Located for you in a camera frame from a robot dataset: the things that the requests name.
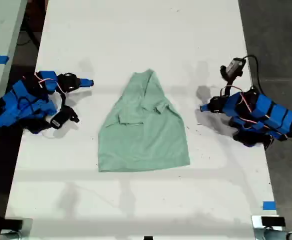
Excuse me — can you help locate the shiny metal bracket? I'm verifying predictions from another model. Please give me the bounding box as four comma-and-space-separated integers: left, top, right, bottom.
251, 214, 283, 240
3, 217, 33, 240

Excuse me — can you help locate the pale green t-shirt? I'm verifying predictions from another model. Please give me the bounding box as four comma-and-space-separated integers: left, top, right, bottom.
97, 68, 191, 173

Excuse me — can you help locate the grey metal tube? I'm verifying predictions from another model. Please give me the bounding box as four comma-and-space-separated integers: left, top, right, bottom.
263, 227, 292, 240

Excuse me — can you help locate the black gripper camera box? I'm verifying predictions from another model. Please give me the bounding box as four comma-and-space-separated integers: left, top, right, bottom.
49, 106, 80, 130

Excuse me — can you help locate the small black box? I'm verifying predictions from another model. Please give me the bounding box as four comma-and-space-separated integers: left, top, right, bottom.
3, 218, 24, 231
261, 216, 286, 227

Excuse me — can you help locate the black camera stalk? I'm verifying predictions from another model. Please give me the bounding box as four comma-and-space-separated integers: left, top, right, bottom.
220, 74, 238, 98
57, 92, 71, 111

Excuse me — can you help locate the white side table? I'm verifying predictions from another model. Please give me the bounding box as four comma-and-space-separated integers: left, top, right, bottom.
0, 0, 28, 161

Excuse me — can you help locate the short blue tape strip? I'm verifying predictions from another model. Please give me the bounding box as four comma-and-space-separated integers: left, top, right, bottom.
262, 200, 277, 211

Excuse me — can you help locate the grey black camera box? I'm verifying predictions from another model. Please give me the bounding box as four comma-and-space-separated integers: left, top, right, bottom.
220, 57, 245, 81

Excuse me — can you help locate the black camera cable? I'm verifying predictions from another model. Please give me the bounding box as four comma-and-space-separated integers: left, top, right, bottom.
242, 55, 265, 95

